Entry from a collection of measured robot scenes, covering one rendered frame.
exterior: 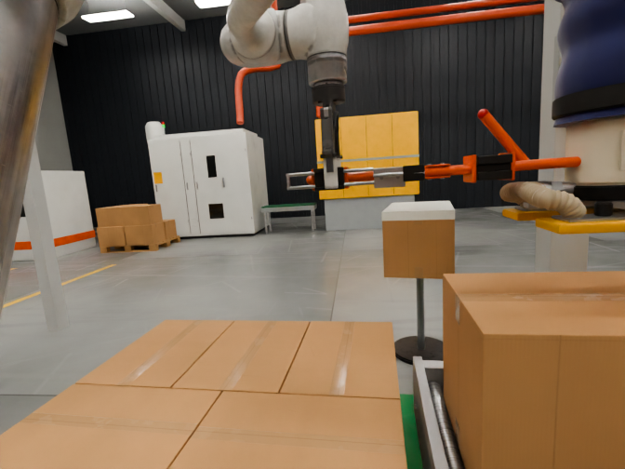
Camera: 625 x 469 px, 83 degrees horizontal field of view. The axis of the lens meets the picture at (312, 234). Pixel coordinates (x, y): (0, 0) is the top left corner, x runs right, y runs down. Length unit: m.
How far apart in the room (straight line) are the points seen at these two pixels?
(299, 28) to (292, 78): 10.93
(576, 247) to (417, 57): 10.25
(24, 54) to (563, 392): 0.87
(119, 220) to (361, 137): 5.26
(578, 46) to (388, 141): 7.25
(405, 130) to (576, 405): 7.54
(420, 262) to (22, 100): 2.02
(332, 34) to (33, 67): 0.61
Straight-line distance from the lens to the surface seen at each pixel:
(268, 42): 0.86
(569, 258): 2.04
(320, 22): 0.86
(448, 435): 1.15
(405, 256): 2.17
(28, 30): 0.38
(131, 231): 7.88
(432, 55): 11.93
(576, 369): 0.82
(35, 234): 3.99
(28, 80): 0.36
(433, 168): 0.84
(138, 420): 1.36
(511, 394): 0.81
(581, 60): 0.93
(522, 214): 0.97
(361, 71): 11.64
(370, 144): 8.07
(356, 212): 8.13
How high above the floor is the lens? 1.25
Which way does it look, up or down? 9 degrees down
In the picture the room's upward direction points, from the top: 4 degrees counter-clockwise
